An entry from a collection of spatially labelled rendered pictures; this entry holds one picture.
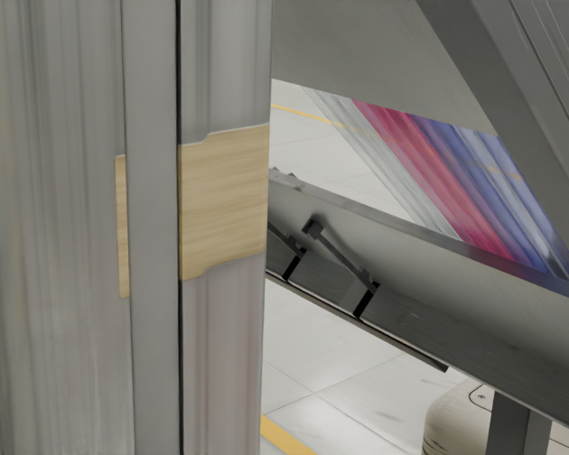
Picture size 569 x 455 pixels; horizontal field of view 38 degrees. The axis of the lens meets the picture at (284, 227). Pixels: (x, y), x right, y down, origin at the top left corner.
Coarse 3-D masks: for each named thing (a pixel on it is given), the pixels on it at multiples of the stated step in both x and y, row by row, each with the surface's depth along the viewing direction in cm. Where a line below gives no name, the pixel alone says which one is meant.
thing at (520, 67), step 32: (416, 0) 21; (448, 0) 20; (480, 0) 20; (512, 0) 20; (544, 0) 21; (448, 32) 21; (480, 32) 20; (512, 32) 21; (544, 32) 22; (480, 64) 22; (512, 64) 21; (544, 64) 22; (480, 96) 23; (512, 96) 22; (544, 96) 23; (512, 128) 24; (544, 128) 23; (544, 160) 25; (544, 192) 27
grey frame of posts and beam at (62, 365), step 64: (0, 0) 8; (64, 0) 9; (192, 0) 10; (256, 0) 10; (0, 64) 9; (64, 64) 9; (192, 64) 10; (256, 64) 11; (0, 128) 9; (64, 128) 9; (192, 128) 10; (256, 128) 11; (0, 192) 9; (64, 192) 9; (192, 192) 11; (256, 192) 11; (0, 256) 9; (64, 256) 10; (192, 256) 11; (256, 256) 12; (0, 320) 10; (64, 320) 10; (128, 320) 11; (192, 320) 11; (256, 320) 12; (0, 384) 10; (64, 384) 10; (128, 384) 11; (192, 384) 12; (256, 384) 13; (0, 448) 11; (64, 448) 11; (128, 448) 11; (192, 448) 12; (256, 448) 13
